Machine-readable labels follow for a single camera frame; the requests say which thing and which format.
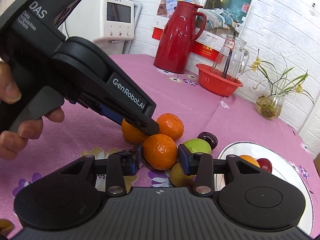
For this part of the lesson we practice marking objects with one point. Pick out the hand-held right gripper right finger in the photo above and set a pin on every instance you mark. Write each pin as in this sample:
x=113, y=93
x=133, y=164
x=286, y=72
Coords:
x=184, y=160

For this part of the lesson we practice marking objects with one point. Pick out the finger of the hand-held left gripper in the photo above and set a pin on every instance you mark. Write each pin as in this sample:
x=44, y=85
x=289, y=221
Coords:
x=110, y=113

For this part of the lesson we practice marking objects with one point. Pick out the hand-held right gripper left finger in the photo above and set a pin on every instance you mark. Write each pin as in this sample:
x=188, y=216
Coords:
x=137, y=160

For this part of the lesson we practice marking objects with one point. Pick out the small tangerine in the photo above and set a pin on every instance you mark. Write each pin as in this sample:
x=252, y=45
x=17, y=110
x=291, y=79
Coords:
x=160, y=152
x=172, y=127

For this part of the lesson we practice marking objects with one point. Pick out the large navel orange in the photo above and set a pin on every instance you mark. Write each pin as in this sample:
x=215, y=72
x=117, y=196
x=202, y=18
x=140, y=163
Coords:
x=132, y=133

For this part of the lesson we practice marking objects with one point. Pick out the dark purple plum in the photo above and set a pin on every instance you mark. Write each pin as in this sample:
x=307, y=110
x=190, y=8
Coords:
x=208, y=138

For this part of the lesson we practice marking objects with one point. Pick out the red plum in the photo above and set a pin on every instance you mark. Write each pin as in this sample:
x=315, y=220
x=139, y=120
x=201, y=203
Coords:
x=265, y=165

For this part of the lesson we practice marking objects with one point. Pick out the white plate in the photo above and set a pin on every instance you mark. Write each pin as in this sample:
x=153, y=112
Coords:
x=282, y=170

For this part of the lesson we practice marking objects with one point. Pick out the person's left hand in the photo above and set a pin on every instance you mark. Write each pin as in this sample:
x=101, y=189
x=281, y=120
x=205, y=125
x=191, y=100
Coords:
x=12, y=140

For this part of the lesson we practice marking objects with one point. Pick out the yellow fruit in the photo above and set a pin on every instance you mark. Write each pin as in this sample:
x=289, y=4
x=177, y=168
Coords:
x=178, y=177

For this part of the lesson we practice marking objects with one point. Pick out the small green apple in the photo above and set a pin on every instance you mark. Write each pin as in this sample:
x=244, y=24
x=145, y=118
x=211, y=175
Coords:
x=197, y=145

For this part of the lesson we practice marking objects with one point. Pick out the white appliance with screen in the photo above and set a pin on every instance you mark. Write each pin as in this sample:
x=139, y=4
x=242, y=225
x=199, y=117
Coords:
x=100, y=30

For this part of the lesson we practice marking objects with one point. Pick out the pink floral tablecloth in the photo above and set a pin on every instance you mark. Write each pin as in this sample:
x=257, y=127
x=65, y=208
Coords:
x=200, y=110

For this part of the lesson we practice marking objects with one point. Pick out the red plastic basin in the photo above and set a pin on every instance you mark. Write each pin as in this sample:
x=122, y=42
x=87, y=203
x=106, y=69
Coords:
x=217, y=85

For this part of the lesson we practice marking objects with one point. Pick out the red thermos jug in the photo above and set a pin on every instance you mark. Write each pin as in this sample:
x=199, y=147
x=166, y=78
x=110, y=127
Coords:
x=177, y=42

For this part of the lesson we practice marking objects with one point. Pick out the glass vase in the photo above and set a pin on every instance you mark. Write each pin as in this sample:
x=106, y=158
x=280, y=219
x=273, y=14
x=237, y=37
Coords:
x=271, y=105

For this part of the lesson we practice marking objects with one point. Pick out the black stirring stick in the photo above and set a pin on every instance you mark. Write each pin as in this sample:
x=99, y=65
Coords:
x=228, y=62

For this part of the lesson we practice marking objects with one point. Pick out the glass pitcher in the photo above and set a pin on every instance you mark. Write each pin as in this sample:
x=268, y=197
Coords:
x=236, y=55

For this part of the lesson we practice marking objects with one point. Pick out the green flowering plant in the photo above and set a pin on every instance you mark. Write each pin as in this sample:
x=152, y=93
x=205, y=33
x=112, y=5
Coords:
x=255, y=63

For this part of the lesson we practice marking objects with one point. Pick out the wall poster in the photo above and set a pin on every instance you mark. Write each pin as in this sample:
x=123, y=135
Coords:
x=225, y=0

